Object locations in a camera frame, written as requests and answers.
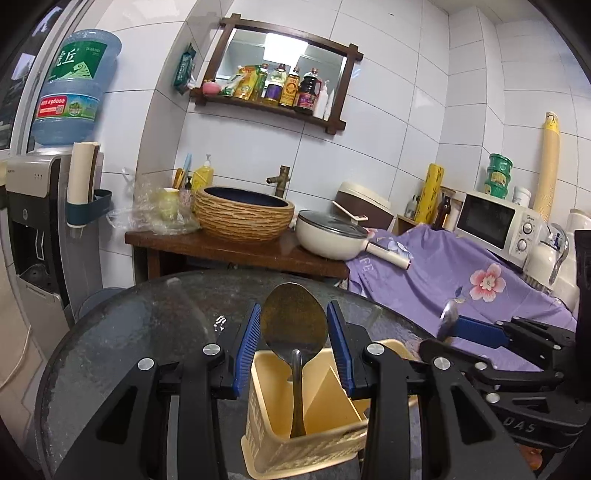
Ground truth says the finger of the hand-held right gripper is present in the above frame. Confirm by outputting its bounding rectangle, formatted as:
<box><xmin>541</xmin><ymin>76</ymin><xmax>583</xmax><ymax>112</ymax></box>
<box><xmin>419</xmin><ymin>339</ymin><xmax>563</xmax><ymax>393</ymax></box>
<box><xmin>455</xmin><ymin>316</ymin><xmax>578</xmax><ymax>356</ymax></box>

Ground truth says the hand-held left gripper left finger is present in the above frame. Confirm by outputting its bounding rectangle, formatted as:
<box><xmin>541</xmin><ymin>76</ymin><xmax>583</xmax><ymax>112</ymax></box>
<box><xmin>53</xmin><ymin>302</ymin><xmax>264</xmax><ymax>480</ymax></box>

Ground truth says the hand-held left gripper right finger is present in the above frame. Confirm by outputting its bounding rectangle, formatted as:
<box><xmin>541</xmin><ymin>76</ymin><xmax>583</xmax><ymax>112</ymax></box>
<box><xmin>325</xmin><ymin>300</ymin><xmax>539</xmax><ymax>480</ymax></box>

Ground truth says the small metal spoon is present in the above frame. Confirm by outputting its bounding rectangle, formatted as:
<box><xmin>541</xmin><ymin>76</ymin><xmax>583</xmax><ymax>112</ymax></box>
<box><xmin>436</xmin><ymin>298</ymin><xmax>462</xmax><ymax>342</ymax></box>

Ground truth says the beige plastic utensil holder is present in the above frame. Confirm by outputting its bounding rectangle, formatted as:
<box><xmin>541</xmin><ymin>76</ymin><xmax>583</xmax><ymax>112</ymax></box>
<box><xmin>241</xmin><ymin>342</ymin><xmax>419</xmax><ymax>478</ymax></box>

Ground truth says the large metal spoon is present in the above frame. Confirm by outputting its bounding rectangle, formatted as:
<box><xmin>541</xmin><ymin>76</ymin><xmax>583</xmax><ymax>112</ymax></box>
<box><xmin>261</xmin><ymin>282</ymin><xmax>329</xmax><ymax>439</ymax></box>

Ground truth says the purple floral cloth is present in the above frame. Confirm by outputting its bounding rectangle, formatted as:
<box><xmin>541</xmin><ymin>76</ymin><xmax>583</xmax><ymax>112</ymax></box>
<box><xmin>346</xmin><ymin>224</ymin><xmax>580</xmax><ymax>372</ymax></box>

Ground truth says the white kettle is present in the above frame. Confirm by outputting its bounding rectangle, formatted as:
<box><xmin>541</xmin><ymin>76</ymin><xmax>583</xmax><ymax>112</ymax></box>
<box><xmin>524</xmin><ymin>223</ymin><xmax>580</xmax><ymax>296</ymax></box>

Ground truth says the wooden counter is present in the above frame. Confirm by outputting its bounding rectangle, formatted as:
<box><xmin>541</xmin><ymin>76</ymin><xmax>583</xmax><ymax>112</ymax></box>
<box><xmin>124</xmin><ymin>226</ymin><xmax>352</xmax><ymax>291</ymax></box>

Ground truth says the cream frying pan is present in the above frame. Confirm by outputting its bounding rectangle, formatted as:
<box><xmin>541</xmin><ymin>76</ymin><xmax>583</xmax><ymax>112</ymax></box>
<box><xmin>295</xmin><ymin>210</ymin><xmax>411</xmax><ymax>271</ymax></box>

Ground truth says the white microwave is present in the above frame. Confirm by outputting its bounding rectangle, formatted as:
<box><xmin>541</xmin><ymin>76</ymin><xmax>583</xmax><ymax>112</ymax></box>
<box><xmin>455</xmin><ymin>191</ymin><xmax>543</xmax><ymax>266</ymax></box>

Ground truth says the brown glass bottle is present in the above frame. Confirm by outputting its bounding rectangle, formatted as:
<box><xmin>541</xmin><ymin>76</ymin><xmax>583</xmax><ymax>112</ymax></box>
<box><xmin>431</xmin><ymin>190</ymin><xmax>452</xmax><ymax>232</ymax></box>

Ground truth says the glass pan lid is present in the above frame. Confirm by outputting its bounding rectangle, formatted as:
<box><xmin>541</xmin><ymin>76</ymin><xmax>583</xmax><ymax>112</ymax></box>
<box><xmin>298</xmin><ymin>210</ymin><xmax>370</xmax><ymax>232</ymax></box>

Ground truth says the woven pattern basin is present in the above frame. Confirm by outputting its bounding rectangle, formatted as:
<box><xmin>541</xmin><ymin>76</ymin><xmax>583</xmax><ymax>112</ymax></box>
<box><xmin>194</xmin><ymin>186</ymin><xmax>295</xmax><ymax>244</ymax></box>

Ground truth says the wooden box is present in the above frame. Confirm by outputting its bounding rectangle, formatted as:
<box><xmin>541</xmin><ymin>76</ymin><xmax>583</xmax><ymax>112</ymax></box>
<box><xmin>396</xmin><ymin>187</ymin><xmax>469</xmax><ymax>236</ymax></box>

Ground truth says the white rice paddle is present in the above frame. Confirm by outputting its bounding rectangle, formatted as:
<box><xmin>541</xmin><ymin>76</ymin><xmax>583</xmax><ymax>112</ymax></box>
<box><xmin>332</xmin><ymin>202</ymin><xmax>369</xmax><ymax>223</ymax></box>

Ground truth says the yellow roll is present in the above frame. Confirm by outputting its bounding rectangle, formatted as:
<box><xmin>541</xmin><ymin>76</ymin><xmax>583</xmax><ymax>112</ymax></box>
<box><xmin>414</xmin><ymin>163</ymin><xmax>445</xmax><ymax>225</ymax></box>

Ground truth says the brown and white rice cooker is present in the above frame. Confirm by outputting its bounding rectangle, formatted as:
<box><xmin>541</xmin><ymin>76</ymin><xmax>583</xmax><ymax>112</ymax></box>
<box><xmin>333</xmin><ymin>181</ymin><xmax>394</xmax><ymax>229</ymax></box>

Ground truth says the pale yellow cup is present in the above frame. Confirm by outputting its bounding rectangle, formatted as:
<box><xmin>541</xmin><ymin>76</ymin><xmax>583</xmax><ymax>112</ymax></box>
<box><xmin>159</xmin><ymin>188</ymin><xmax>181</xmax><ymax>220</ymax></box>

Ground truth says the tall paper cup stack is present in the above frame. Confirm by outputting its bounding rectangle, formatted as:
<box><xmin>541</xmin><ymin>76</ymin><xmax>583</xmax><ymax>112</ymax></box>
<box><xmin>533</xmin><ymin>112</ymin><xmax>561</xmax><ymax>224</ymax></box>

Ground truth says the bamboo style faucet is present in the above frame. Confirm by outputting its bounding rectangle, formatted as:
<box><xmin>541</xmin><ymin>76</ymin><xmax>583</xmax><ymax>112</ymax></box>
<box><xmin>266</xmin><ymin>165</ymin><xmax>291</xmax><ymax>199</ymax></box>

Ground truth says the yellow soap pump bottle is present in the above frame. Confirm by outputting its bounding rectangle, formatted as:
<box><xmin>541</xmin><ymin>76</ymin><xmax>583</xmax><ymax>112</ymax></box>
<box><xmin>191</xmin><ymin>154</ymin><xmax>214</xmax><ymax>192</ymax></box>

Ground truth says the clear plastic bag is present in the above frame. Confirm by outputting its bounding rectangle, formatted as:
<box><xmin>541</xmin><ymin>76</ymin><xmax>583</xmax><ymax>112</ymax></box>
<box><xmin>107</xmin><ymin>178</ymin><xmax>201</xmax><ymax>236</ymax></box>

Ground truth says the dark blue cup holder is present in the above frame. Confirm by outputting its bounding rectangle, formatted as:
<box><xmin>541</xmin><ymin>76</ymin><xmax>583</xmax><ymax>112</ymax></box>
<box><xmin>65</xmin><ymin>188</ymin><xmax>114</xmax><ymax>228</ymax></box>

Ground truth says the white squeeze bottle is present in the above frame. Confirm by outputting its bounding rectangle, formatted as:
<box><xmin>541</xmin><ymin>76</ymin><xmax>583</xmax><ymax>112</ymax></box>
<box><xmin>315</xmin><ymin>80</ymin><xmax>333</xmax><ymax>121</ymax></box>

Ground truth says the white water dispenser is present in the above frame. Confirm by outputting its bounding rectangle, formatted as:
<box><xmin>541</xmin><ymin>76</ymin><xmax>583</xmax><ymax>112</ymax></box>
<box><xmin>0</xmin><ymin>152</ymin><xmax>105</xmax><ymax>374</ymax></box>

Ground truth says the dark soy sauce bottle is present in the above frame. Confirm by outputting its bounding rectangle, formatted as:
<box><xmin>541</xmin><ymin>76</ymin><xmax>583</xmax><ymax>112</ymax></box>
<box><xmin>293</xmin><ymin>68</ymin><xmax>322</xmax><ymax>115</ymax></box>

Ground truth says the orange label bottle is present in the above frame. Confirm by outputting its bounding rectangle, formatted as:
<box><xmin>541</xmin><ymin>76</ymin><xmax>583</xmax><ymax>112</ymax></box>
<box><xmin>279</xmin><ymin>67</ymin><xmax>302</xmax><ymax>109</ymax></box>

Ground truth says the purple label bottle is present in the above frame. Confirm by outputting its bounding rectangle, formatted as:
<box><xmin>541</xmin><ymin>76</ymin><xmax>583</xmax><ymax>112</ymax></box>
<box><xmin>262</xmin><ymin>63</ymin><xmax>288</xmax><ymax>107</ymax></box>

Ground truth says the yellow oil bottle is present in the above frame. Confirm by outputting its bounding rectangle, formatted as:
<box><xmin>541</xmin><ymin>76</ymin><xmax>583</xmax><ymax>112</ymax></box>
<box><xmin>233</xmin><ymin>65</ymin><xmax>269</xmax><ymax>101</ymax></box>

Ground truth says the green packet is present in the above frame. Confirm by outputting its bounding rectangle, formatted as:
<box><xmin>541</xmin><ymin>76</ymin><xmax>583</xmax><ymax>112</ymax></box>
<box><xmin>172</xmin><ymin>42</ymin><xmax>198</xmax><ymax>95</ymax></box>

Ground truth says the blue water jug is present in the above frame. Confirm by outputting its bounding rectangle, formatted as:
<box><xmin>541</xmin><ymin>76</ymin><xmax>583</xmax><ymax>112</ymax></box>
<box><xmin>30</xmin><ymin>28</ymin><xmax>123</xmax><ymax>147</ymax></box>

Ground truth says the window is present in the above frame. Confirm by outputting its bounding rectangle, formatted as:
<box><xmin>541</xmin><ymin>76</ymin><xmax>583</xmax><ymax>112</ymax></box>
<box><xmin>0</xmin><ymin>9</ymin><xmax>61</xmax><ymax>153</ymax></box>

